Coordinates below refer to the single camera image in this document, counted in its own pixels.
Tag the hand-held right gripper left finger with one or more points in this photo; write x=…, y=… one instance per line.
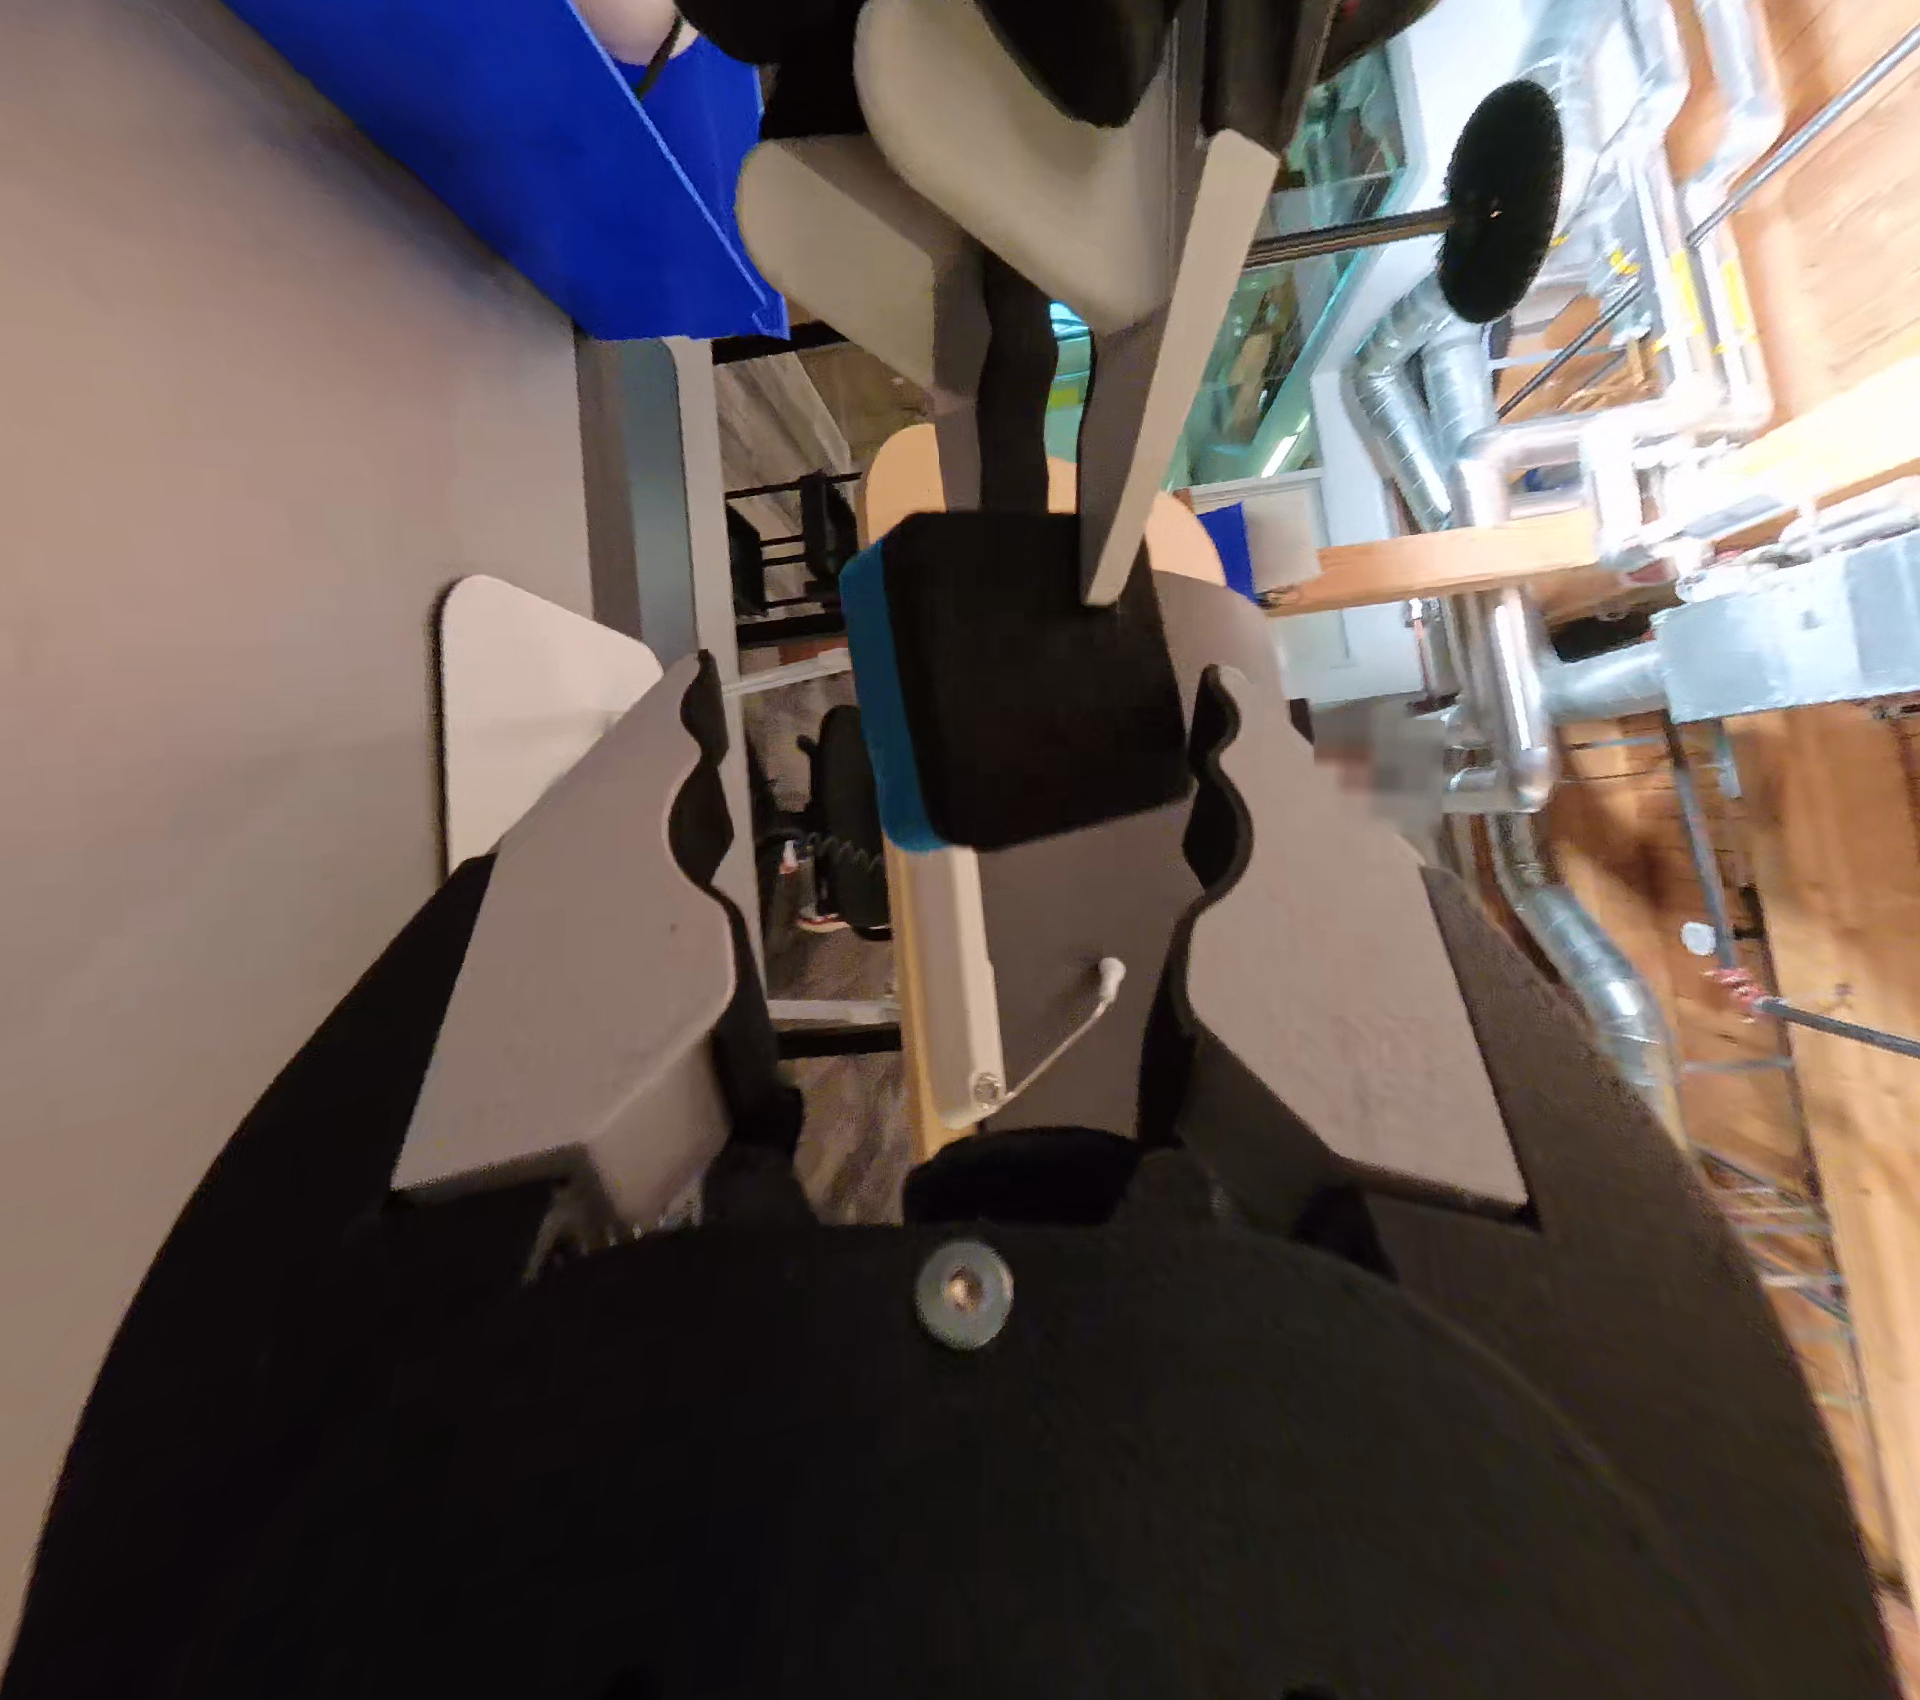
x=585, y=980

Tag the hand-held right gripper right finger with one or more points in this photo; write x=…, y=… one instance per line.
x=1335, y=1011

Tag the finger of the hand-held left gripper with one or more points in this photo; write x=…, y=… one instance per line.
x=1171, y=380
x=961, y=380

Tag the blue felt eraser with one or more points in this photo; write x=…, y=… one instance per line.
x=1034, y=710

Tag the blue plastic bin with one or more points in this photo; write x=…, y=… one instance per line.
x=375, y=34

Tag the small blue crate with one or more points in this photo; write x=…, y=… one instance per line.
x=1227, y=545

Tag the wooden board with black mat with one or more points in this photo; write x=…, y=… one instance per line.
x=1064, y=921

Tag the black slanted pole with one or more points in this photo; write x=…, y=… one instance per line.
x=1500, y=201

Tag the wooden beam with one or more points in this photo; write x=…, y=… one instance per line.
x=1441, y=563

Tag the black metal frame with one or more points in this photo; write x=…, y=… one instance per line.
x=824, y=530

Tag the bent silver duct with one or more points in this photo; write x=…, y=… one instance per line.
x=1403, y=411

